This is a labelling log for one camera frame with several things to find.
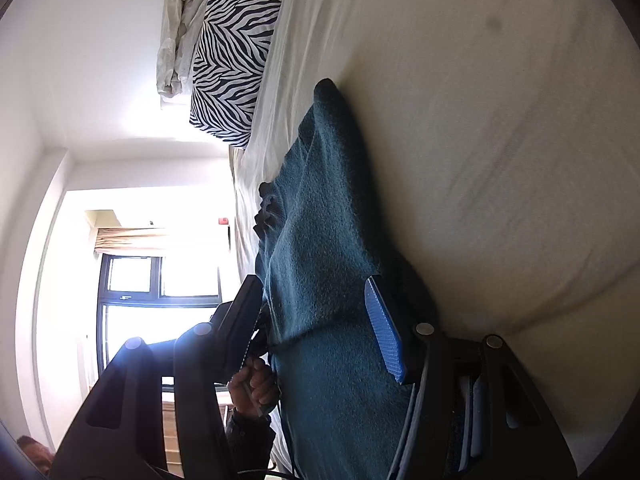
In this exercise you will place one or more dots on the person's left forearm dark sleeve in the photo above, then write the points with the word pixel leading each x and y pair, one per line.
pixel 247 442

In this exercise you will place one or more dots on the person's left hand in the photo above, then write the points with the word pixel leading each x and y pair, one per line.
pixel 255 387

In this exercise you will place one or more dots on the dark teal fleece garment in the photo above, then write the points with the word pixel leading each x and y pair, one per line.
pixel 320 260

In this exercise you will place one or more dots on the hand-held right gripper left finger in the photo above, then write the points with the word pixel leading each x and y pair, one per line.
pixel 241 317

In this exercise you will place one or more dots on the light wooden furniture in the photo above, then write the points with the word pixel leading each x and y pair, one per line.
pixel 172 435

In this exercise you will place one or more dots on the beige striped window blind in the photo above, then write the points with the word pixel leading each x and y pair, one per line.
pixel 127 241

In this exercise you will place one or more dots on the black framed window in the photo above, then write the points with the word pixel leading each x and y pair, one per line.
pixel 132 305

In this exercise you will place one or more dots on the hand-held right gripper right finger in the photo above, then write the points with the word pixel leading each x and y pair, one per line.
pixel 384 327

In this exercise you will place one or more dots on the crumpled white duvet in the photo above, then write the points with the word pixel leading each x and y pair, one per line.
pixel 180 25

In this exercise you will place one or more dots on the zebra print pillow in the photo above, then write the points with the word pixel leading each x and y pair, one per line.
pixel 232 57

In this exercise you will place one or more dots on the bed with white sheet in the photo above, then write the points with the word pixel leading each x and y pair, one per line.
pixel 475 135

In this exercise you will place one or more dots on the person's head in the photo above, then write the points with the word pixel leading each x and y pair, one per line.
pixel 34 455

